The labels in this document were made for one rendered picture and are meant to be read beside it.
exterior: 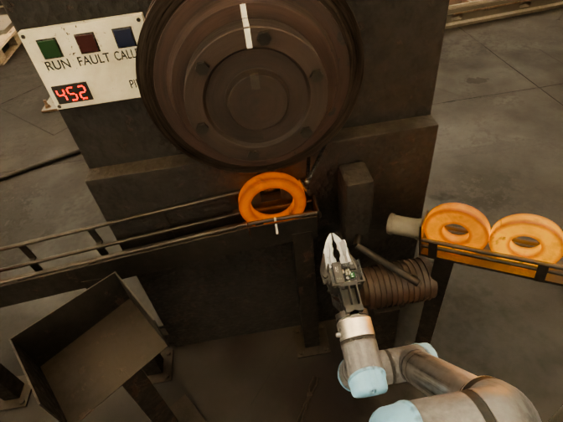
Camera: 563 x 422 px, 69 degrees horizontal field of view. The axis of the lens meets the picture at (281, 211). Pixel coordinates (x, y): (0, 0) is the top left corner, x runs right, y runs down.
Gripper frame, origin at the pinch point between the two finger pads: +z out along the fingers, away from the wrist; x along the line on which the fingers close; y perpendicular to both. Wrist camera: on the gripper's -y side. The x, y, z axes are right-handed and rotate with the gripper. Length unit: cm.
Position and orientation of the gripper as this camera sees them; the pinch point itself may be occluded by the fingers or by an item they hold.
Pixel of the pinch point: (332, 239)
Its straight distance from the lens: 100.9
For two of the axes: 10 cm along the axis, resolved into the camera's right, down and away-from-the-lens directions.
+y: -0.3, -4.8, -8.8
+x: -9.9, 1.5, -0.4
